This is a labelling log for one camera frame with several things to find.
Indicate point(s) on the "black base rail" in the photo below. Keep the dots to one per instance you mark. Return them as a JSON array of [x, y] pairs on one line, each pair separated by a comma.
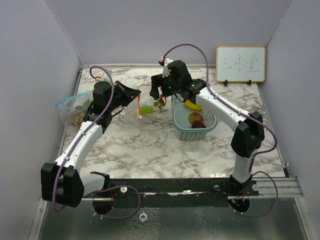
[[131, 198]]

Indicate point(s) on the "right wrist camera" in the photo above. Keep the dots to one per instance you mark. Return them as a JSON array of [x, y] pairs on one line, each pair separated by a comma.
[[164, 61]]

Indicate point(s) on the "clear blue-zipper bag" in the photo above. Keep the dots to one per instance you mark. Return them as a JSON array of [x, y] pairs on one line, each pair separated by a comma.
[[67, 107]]

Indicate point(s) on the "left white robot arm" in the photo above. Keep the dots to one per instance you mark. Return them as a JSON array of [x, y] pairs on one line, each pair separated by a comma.
[[61, 182]]

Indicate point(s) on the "green ring toy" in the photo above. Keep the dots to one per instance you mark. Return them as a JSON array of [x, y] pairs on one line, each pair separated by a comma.
[[84, 105]]

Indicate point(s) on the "tan brown mushroom toy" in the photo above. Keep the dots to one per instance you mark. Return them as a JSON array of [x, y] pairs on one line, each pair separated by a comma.
[[195, 117]]

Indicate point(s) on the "dark red apple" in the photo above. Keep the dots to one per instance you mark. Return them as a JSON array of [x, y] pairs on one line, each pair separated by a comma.
[[198, 125]]

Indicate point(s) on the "clear orange-zipper bag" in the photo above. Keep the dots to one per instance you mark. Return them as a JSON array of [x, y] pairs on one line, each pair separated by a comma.
[[144, 99]]

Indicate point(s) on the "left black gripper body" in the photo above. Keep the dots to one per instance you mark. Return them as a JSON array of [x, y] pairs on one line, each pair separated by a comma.
[[117, 100]]

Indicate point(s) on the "brown longan bunch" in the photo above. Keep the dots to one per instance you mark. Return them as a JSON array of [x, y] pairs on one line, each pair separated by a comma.
[[76, 118]]

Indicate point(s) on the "aluminium frame rail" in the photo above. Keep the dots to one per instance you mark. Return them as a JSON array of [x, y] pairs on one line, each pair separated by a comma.
[[280, 187]]

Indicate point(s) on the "green round fruit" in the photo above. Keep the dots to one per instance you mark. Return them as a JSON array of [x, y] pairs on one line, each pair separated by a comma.
[[146, 110]]

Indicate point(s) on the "yellow lemon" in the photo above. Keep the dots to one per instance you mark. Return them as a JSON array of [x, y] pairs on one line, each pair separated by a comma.
[[138, 113]]

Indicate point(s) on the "white board wooden frame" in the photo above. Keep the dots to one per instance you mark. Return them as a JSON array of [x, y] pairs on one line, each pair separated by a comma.
[[240, 64]]

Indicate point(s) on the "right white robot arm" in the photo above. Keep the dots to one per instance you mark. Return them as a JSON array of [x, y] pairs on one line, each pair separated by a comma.
[[248, 131]]

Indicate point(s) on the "light blue plastic basket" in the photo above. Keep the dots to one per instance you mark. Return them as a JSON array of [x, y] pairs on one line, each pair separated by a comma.
[[191, 125]]

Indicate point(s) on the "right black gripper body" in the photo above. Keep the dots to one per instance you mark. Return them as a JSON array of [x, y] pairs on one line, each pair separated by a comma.
[[168, 87]]

